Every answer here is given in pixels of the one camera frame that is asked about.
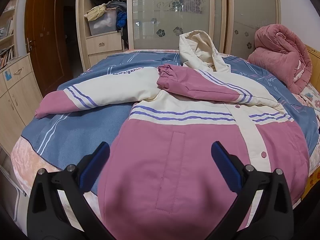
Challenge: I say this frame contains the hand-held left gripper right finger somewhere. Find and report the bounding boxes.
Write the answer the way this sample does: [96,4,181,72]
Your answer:
[205,141,295,240]

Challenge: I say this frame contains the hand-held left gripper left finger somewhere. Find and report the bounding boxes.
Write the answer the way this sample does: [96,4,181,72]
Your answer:
[27,142,115,240]

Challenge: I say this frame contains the pink and cream hooded jacket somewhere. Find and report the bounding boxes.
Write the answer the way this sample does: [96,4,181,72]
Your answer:
[34,30,312,240]

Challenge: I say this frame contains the grey clothes pile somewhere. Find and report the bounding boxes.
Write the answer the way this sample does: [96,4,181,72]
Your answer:
[105,0,128,13]

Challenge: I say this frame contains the blue striped blanket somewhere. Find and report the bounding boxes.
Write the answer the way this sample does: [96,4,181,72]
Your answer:
[21,50,320,195]

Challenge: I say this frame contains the light wood cabinet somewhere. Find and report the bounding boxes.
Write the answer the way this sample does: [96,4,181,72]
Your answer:
[0,54,43,155]

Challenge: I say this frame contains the white floral bedding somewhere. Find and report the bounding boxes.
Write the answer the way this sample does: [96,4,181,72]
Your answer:
[292,80,320,117]

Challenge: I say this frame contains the wardrobe drawer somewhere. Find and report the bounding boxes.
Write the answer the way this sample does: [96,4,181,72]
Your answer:
[86,32,123,55]

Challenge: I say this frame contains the pink folded quilt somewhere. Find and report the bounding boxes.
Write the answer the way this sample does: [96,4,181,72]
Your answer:
[247,24,313,94]

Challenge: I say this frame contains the clear plastic storage box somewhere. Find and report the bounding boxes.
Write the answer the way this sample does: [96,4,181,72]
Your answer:
[89,11,117,36]

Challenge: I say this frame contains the row of books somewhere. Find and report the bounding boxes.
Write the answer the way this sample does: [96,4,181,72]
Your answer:
[0,44,16,69]

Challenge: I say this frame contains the wooden headboard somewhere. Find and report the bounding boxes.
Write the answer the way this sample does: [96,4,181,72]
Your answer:
[304,44,320,85]

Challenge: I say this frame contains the brown wooden door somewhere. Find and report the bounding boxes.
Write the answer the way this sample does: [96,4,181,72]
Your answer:
[24,0,78,97]

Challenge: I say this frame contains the blue garment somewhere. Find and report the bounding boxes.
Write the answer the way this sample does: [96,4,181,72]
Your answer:
[116,10,128,30]

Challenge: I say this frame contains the pale yellow cloth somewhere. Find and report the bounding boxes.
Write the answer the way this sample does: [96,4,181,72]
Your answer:
[84,4,108,22]

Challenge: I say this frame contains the light wood bookshelf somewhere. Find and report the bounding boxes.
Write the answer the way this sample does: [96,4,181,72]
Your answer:
[0,4,22,69]

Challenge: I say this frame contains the wardrobe with frosted glass doors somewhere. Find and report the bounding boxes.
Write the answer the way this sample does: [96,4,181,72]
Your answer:
[76,0,282,73]

